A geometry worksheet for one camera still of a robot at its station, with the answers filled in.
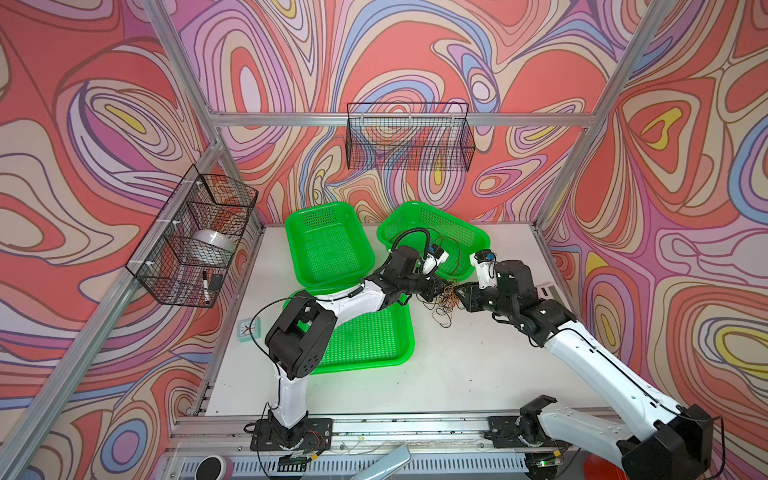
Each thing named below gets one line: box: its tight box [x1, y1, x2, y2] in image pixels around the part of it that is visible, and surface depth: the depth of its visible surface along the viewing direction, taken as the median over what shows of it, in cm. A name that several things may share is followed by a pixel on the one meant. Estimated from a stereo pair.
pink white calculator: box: [536, 283, 568, 301], surface depth 99 cm
